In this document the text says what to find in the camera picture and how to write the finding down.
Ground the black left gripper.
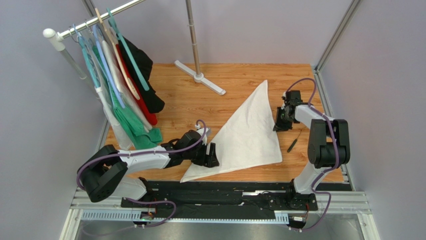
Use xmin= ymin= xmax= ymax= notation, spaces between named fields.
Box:
xmin=184 ymin=141 xmax=220 ymax=168

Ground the white cloth napkin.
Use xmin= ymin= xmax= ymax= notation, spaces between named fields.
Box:
xmin=180 ymin=80 xmax=283 ymax=183

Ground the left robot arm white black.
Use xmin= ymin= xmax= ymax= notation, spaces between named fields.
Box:
xmin=76 ymin=128 xmax=220 ymax=203

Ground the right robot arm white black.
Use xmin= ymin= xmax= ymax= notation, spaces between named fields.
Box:
xmin=273 ymin=90 xmax=350 ymax=210

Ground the green hanging garment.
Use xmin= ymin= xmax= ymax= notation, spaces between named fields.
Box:
xmin=89 ymin=44 xmax=164 ymax=151

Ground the black hanging garment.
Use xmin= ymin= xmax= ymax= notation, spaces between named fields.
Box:
xmin=118 ymin=38 xmax=166 ymax=114

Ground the red hanging garment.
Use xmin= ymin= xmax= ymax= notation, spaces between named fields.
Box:
xmin=115 ymin=44 xmax=158 ymax=126

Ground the blue plastic hanger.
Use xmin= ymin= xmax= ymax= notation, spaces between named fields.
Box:
xmin=91 ymin=24 xmax=126 ymax=109

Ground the white hanging garment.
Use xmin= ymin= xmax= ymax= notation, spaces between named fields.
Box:
xmin=79 ymin=28 xmax=154 ymax=151

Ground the wooden hanger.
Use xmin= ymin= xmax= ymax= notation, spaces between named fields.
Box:
xmin=94 ymin=7 xmax=141 ymax=100

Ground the light teal plastic hanger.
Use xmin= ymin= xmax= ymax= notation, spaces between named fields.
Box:
xmin=72 ymin=24 xmax=101 ymax=89

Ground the white clothes rack stand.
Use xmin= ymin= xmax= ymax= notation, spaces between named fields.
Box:
xmin=39 ymin=0 xmax=232 ymax=85

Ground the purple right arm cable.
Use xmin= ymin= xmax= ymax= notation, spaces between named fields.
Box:
xmin=286 ymin=78 xmax=341 ymax=233

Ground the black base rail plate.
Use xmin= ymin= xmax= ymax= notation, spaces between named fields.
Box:
xmin=120 ymin=180 xmax=353 ymax=221

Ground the aluminium frame rail right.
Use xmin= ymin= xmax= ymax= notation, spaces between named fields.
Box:
xmin=312 ymin=0 xmax=364 ymax=182

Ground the aluminium frame rail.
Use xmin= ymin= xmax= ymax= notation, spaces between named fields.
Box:
xmin=59 ymin=120 xmax=110 ymax=240
xmin=312 ymin=0 xmax=364 ymax=182

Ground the white slotted cable duct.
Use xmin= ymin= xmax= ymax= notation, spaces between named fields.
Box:
xmin=80 ymin=209 xmax=290 ymax=225

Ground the aluminium frame rail left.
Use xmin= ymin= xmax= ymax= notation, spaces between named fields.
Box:
xmin=59 ymin=120 xmax=110 ymax=240

